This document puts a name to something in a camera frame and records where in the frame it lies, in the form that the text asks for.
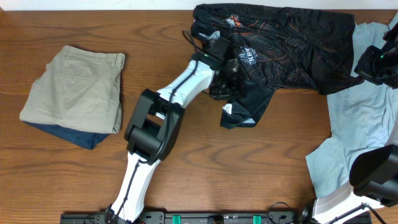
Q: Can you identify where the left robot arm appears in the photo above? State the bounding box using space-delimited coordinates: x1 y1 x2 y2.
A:
104 53 241 223

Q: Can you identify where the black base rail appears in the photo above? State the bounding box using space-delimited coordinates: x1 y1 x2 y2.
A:
59 210 373 224

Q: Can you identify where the black orange patterned jersey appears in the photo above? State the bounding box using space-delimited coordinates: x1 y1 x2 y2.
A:
191 4 363 129

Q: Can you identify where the light blue t-shirt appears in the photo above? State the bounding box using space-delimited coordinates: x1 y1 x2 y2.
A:
305 12 398 199

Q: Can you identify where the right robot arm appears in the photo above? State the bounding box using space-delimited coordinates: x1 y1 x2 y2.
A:
298 21 397 223

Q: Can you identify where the folded navy garment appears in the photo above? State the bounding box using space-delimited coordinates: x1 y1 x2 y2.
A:
25 121 109 150

